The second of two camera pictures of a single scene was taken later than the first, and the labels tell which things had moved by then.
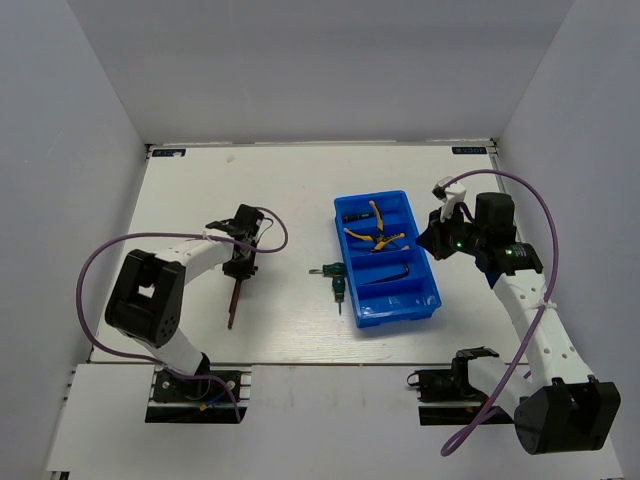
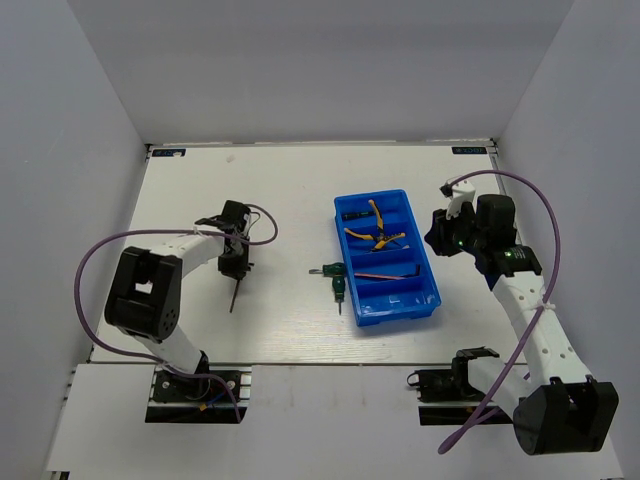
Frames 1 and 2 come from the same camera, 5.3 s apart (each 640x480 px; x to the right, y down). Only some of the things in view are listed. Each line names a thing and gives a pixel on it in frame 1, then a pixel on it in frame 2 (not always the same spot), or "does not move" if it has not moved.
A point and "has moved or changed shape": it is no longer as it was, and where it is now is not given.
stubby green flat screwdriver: x=336 y=268 does not move
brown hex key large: x=389 y=276 has moved or changed shape
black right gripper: x=433 y=237 does not move
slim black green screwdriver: x=350 y=217 does not move
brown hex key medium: x=234 y=302 has moved or changed shape
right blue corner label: x=470 y=150 does not move
